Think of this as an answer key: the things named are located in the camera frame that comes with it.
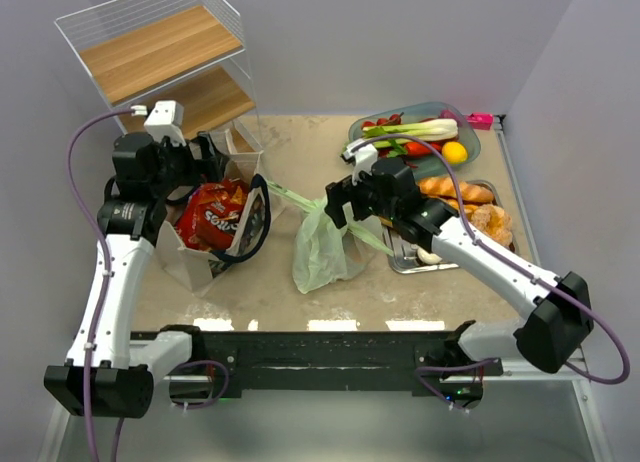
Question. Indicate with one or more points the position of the green white leek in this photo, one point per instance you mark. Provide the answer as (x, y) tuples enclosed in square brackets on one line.
[(435, 130)]

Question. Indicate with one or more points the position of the brown chip bag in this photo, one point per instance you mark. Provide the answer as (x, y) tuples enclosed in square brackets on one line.
[(212, 215)]

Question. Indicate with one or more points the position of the orange carrot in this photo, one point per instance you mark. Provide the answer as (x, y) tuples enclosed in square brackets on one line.
[(417, 149)]

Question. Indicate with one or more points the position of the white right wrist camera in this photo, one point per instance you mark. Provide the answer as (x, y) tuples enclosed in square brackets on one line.
[(362, 154)]

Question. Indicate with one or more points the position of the long bread loaf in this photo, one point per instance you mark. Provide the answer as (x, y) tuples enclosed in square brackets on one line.
[(445, 187)]

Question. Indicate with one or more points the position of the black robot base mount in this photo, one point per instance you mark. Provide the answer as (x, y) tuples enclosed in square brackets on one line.
[(422, 363)]

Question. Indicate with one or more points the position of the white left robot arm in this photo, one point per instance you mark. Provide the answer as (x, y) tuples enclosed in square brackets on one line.
[(101, 376)]

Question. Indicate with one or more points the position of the large sugared cruller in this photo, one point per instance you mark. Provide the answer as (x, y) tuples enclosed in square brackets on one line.
[(494, 222)]

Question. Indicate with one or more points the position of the beige canvas tote bag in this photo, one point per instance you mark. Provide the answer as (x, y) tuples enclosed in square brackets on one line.
[(196, 270)]

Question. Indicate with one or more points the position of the green avocado print bag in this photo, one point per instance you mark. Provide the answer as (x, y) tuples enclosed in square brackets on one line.
[(323, 253)]

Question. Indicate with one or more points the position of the yellow lemon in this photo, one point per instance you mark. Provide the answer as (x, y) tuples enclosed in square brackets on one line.
[(454, 152)]

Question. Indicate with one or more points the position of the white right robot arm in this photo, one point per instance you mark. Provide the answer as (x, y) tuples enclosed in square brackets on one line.
[(550, 324)]

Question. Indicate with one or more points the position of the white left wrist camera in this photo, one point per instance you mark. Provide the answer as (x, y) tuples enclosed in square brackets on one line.
[(165, 121)]

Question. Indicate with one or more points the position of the pink plastic clip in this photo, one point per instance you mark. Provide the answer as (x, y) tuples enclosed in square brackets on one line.
[(480, 121)]

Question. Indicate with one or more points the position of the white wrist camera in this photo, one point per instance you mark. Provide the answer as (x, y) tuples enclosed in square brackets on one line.
[(362, 154), (165, 121)]

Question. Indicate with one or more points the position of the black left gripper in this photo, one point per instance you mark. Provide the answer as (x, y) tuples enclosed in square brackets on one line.
[(201, 157)]

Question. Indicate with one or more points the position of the white wire wooden shelf rack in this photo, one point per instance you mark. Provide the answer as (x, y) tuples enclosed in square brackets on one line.
[(191, 51)]

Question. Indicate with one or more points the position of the metal pastry tray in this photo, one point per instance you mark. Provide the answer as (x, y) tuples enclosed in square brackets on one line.
[(404, 259)]

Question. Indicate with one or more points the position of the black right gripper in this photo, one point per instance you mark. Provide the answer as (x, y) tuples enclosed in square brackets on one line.
[(345, 201)]

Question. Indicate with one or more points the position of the white frosted donut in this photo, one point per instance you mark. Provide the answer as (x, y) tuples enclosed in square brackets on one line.
[(427, 258)]

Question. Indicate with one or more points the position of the clear teal produce container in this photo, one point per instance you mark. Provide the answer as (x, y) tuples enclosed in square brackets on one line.
[(429, 165)]

